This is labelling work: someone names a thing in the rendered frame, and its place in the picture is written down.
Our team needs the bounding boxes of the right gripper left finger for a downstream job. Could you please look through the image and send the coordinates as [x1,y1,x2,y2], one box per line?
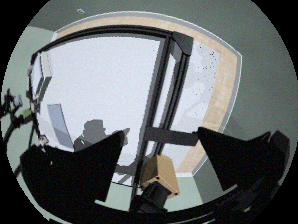
[43,130,125,202]

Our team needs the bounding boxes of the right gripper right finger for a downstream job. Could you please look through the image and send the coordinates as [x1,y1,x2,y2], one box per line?
[197,127,271,191]

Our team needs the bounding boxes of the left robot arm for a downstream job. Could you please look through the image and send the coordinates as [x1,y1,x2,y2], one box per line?
[0,94,24,151]

